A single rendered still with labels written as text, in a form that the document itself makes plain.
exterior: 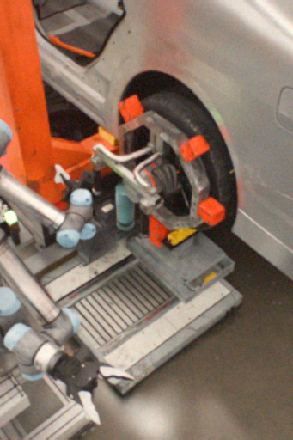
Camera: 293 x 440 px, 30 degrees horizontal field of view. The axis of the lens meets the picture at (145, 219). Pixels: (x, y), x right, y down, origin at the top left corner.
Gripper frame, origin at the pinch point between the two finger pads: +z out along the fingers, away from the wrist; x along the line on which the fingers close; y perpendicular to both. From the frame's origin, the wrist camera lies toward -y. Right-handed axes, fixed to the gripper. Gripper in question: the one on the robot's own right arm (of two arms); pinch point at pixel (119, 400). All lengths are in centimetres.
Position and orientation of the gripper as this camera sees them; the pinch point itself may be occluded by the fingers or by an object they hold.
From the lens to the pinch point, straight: 145.4
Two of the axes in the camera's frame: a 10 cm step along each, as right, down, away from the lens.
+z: 8.4, 4.4, -3.3
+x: -5.4, 5.2, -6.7
